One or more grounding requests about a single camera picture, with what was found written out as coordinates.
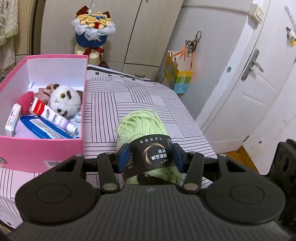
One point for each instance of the green yarn ball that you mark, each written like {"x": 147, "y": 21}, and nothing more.
{"x": 141, "y": 122}

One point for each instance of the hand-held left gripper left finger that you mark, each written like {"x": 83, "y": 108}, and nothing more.
{"x": 123, "y": 157}

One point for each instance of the yellow flower bouquet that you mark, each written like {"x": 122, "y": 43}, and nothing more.
{"x": 92, "y": 37}

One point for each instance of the white green fleece pajama top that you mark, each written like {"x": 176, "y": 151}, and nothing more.
{"x": 8, "y": 20}

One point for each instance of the blue wet wipes packet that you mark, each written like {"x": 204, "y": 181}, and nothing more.
{"x": 39, "y": 126}

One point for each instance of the small white pink box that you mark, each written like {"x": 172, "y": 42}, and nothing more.
{"x": 12, "y": 120}

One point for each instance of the white light switch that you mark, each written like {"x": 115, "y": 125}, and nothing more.
{"x": 257, "y": 12}

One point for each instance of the colourful striped gift bag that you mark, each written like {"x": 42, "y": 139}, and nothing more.
{"x": 180, "y": 78}

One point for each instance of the white yellow hanging ornament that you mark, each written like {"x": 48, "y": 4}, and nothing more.
{"x": 291, "y": 34}

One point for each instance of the pink cardboard box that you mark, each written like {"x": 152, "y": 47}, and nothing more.
{"x": 34, "y": 153}

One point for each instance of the beige wardrobe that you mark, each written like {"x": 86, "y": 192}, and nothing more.
{"x": 138, "y": 30}

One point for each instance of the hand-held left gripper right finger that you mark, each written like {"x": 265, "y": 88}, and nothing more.
{"x": 178, "y": 158}

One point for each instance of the white fleece pajama pants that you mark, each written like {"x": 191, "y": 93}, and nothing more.
{"x": 7, "y": 58}

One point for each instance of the red white cream tube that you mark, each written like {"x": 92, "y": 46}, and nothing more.
{"x": 46, "y": 112}

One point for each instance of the pink fluffy pompom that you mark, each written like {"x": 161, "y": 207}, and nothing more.
{"x": 25, "y": 100}

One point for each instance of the purple plush toy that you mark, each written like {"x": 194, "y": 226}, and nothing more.
{"x": 23, "y": 132}

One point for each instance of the white panda plush toy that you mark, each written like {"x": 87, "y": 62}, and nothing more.
{"x": 64, "y": 97}

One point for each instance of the white door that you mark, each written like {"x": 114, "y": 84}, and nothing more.
{"x": 266, "y": 92}

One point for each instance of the pink brown fluffy scrunchie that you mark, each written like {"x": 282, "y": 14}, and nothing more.
{"x": 44, "y": 93}

